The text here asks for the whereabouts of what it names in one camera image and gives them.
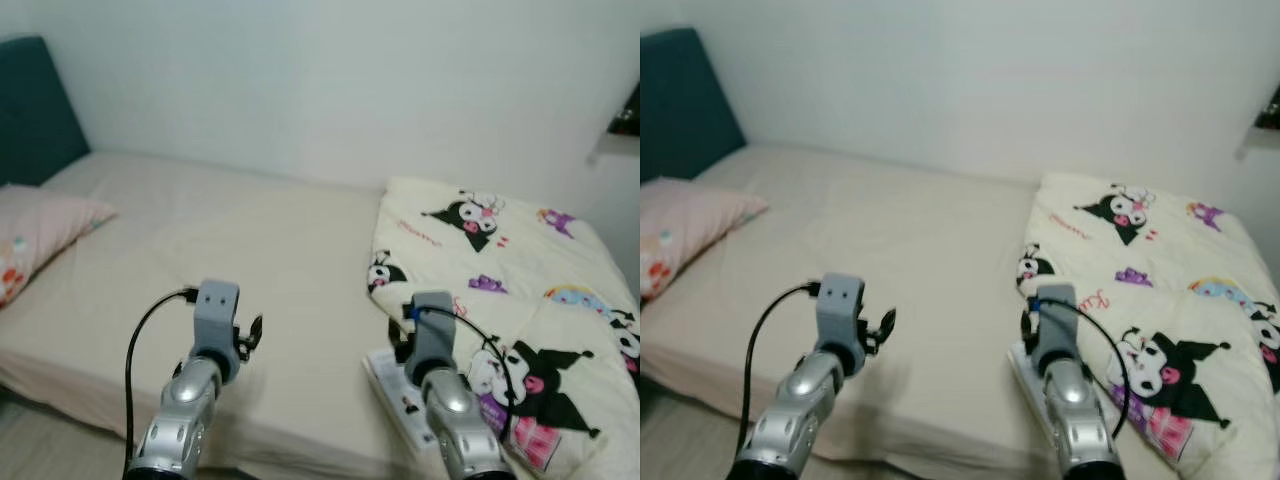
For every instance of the white paperback book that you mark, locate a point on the white paperback book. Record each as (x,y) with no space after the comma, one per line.
(390,385)
(1025,375)

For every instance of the pink patterned pillow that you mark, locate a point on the pink patterned pillow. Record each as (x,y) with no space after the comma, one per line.
(690,220)
(40,225)

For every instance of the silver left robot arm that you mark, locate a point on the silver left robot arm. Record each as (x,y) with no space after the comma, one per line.
(180,420)
(800,410)

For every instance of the beige sheeted mattress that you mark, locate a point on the beige sheeted mattress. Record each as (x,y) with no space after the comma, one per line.
(250,240)
(900,240)

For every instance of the white cartoon print blanket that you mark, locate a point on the white cartoon print blanket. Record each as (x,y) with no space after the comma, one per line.
(520,270)
(1170,260)

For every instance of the blue upholstered headboard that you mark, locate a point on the blue upholstered headboard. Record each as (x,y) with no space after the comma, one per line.
(35,120)
(685,110)

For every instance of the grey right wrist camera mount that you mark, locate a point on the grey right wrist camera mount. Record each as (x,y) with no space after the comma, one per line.
(1055,325)
(432,330)

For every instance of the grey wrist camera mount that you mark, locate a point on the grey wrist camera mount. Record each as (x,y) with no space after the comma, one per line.
(432,330)
(1055,325)
(215,310)
(842,305)

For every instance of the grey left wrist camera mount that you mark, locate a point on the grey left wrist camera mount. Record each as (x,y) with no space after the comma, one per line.
(842,305)
(215,310)

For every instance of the dark wall shelf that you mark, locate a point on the dark wall shelf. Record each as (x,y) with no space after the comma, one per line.
(628,115)
(1270,110)

